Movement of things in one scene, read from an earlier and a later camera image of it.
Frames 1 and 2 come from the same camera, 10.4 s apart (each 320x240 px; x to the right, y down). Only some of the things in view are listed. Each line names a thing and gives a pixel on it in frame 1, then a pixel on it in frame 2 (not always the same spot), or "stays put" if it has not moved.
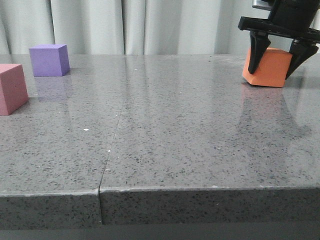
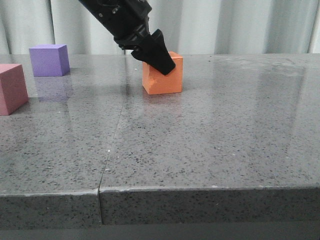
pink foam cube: x=13 y=92 stays put
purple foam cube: x=50 y=60 stays put
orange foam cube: x=272 y=71 -> x=155 y=82
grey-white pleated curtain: x=129 y=27 stays put
